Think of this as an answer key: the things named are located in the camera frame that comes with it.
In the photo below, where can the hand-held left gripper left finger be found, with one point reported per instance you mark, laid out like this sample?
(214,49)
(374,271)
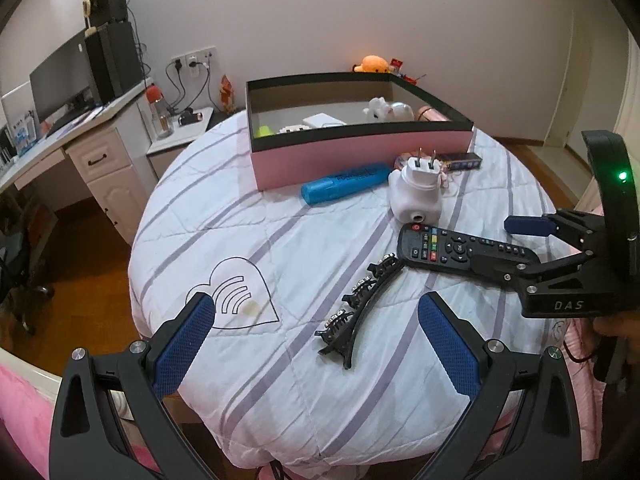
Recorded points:
(182,345)

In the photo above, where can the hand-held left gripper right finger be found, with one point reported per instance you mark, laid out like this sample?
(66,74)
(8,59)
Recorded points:
(447,345)

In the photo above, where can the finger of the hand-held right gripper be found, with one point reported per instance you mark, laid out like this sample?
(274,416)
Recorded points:
(527,225)
(505,270)

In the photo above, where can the black remote control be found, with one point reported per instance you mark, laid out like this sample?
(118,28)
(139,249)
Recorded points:
(440,247)

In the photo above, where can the small dark blue box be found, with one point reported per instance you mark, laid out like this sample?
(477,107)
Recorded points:
(462,162)

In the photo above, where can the black rhinestone hair clip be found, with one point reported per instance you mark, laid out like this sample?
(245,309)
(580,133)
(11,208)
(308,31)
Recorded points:
(360,310)

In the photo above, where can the blue highlighter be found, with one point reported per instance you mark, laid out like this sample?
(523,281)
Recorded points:
(345,182)

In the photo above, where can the pink box with black rim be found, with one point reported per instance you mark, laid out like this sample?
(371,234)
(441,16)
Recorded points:
(350,160)

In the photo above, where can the person's right hand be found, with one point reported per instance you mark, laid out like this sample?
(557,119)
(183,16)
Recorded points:
(612,329)

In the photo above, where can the white travel plug adapter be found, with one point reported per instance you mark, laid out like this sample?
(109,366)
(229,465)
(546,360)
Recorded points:
(415,200)

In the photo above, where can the pink shiny small item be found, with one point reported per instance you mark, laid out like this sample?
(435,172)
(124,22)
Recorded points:
(402,162)

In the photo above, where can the pink glittery hair accessory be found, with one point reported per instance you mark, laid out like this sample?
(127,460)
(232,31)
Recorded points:
(432,115)

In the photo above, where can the white door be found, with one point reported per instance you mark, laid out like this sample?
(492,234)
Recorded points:
(600,85)

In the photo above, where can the pink fluffy blanket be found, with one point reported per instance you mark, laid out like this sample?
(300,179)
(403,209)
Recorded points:
(30,410)

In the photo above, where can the white desk with drawers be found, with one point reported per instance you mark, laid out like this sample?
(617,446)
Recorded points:
(110,170)

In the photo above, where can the white toy figure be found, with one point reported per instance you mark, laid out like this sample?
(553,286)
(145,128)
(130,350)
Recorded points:
(377,109)

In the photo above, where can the white nightstand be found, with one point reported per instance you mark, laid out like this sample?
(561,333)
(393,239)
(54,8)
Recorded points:
(175,145)

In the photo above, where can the orange plush octopus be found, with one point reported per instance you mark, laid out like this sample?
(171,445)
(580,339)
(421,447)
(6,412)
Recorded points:
(372,64)

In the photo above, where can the yellow highlighter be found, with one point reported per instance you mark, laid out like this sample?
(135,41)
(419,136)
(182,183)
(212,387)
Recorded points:
(264,132)

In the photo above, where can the white flat charger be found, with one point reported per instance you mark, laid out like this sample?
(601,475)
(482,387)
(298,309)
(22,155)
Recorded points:
(324,121)

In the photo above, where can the water bottle with orange cap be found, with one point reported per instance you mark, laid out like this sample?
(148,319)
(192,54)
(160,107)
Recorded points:
(160,115)

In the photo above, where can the white beaded accessory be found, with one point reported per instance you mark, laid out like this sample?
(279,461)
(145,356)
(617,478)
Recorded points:
(292,129)

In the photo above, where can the black keyboard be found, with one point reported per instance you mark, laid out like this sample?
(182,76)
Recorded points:
(72,120)

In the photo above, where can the red gold ornament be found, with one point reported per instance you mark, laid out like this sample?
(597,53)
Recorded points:
(228,95)

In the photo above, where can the blue white pack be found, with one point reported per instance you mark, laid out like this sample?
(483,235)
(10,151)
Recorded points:
(25,135)

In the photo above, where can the black computer tower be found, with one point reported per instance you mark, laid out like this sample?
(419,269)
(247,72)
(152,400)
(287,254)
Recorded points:
(112,62)

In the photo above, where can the black computer monitor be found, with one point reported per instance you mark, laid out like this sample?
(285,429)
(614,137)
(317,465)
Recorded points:
(60,80)

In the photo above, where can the black speaker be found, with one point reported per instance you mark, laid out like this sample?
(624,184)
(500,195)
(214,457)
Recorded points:
(109,7)

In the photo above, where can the white wall socket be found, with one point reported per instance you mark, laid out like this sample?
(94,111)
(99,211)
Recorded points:
(195,57)

